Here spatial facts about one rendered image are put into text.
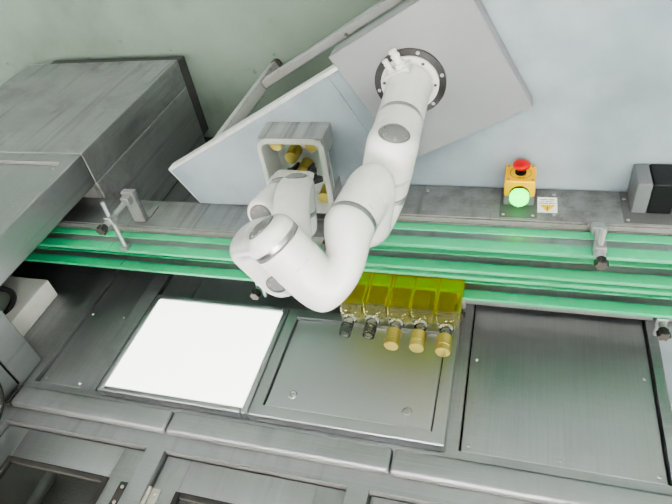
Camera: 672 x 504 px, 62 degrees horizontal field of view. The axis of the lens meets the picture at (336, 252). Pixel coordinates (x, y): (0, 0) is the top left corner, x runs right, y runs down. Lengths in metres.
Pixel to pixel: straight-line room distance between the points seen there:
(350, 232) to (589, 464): 0.76
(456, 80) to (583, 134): 0.32
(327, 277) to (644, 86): 0.80
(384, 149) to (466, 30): 0.33
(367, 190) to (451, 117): 0.45
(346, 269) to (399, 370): 0.60
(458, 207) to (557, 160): 0.25
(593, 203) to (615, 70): 0.30
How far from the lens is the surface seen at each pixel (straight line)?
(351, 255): 0.85
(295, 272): 0.85
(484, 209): 1.39
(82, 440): 1.62
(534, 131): 1.38
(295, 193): 1.12
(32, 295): 1.96
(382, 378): 1.40
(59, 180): 1.82
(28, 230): 1.75
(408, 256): 1.41
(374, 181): 0.94
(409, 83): 1.19
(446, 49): 1.24
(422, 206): 1.40
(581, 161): 1.43
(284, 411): 1.39
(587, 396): 1.45
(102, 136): 1.97
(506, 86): 1.28
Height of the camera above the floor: 1.93
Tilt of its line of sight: 44 degrees down
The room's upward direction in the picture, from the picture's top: 160 degrees counter-clockwise
